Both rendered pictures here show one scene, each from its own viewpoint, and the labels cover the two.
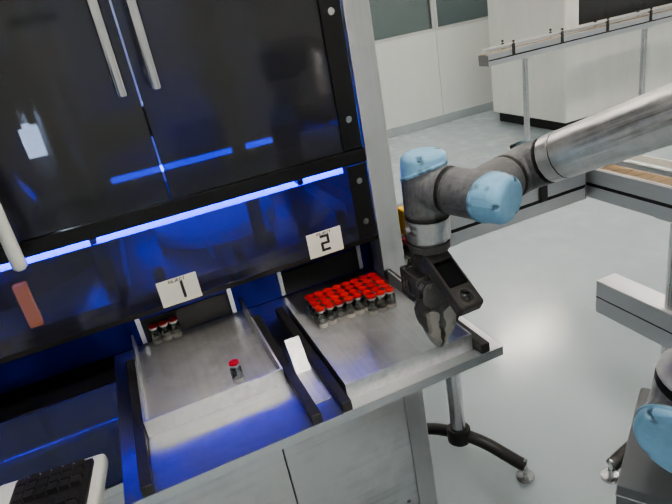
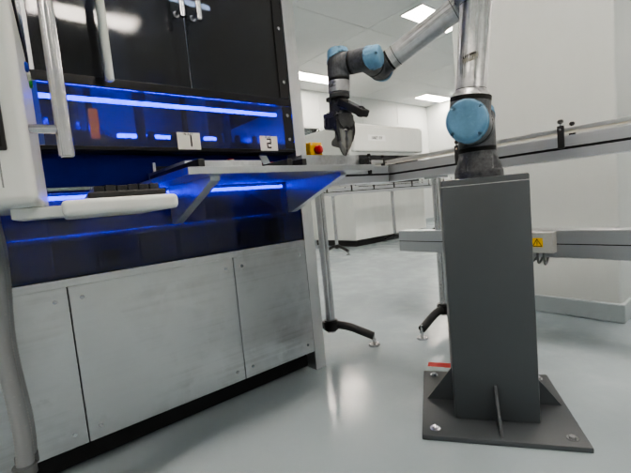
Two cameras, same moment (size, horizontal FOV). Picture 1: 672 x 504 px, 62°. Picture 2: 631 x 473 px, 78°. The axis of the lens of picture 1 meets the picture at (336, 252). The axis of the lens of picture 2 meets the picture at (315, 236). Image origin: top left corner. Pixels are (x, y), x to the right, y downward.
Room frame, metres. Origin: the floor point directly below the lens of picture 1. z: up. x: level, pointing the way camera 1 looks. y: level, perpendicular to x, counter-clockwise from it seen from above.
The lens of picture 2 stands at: (-0.39, 0.46, 0.76)
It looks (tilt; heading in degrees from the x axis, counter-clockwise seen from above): 5 degrees down; 339
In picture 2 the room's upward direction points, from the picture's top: 5 degrees counter-clockwise
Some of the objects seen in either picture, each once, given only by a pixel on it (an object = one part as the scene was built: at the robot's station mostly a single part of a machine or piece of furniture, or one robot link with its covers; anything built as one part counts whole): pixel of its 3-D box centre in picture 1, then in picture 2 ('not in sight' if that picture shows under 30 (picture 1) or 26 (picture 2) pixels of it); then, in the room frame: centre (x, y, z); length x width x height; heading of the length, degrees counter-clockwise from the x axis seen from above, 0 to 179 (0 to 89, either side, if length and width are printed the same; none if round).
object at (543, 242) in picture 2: not in sight; (539, 242); (0.83, -1.04, 0.50); 0.12 x 0.05 x 0.09; 18
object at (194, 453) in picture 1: (291, 355); (257, 176); (0.99, 0.13, 0.87); 0.70 x 0.48 x 0.02; 108
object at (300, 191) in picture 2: not in sight; (315, 193); (1.06, -0.11, 0.80); 0.34 x 0.03 x 0.13; 18
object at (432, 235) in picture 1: (426, 229); (338, 88); (0.87, -0.16, 1.15); 0.08 x 0.08 x 0.05
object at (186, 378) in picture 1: (202, 357); (203, 172); (1.00, 0.32, 0.90); 0.34 x 0.26 x 0.04; 18
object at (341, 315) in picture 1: (354, 305); not in sight; (1.08, -0.02, 0.91); 0.18 x 0.02 x 0.05; 108
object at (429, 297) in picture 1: (428, 269); (338, 113); (0.88, -0.15, 1.07); 0.09 x 0.08 x 0.12; 18
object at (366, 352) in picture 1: (371, 325); (301, 166); (1.00, -0.04, 0.90); 0.34 x 0.26 x 0.04; 18
